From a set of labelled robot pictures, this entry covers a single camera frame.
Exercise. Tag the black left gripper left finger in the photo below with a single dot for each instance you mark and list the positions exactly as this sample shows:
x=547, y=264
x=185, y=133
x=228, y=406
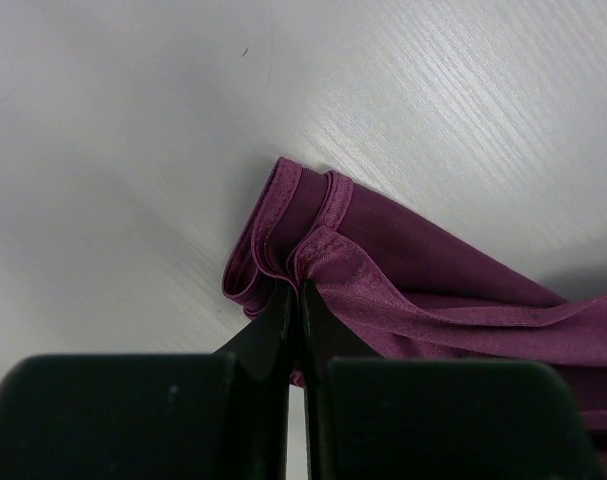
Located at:
x=254, y=435

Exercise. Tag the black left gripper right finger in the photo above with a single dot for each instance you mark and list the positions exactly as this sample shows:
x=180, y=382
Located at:
x=324, y=338

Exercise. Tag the purple satin napkin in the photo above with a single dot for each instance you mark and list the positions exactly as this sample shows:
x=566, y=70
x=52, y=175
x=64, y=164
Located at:
x=408, y=288

